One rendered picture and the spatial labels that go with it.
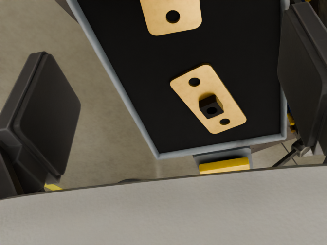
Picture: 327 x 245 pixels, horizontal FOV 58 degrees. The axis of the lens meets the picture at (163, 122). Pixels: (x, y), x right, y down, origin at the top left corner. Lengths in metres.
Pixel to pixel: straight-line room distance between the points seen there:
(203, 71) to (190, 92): 0.02
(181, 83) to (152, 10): 0.07
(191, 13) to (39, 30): 1.53
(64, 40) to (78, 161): 1.17
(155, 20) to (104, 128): 1.96
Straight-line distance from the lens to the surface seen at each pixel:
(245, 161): 0.36
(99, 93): 1.90
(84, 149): 2.40
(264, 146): 1.15
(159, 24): 0.22
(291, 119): 0.55
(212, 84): 0.25
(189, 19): 0.22
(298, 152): 0.53
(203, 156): 0.37
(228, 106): 0.27
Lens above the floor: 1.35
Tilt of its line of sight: 41 degrees down
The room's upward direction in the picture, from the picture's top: 180 degrees counter-clockwise
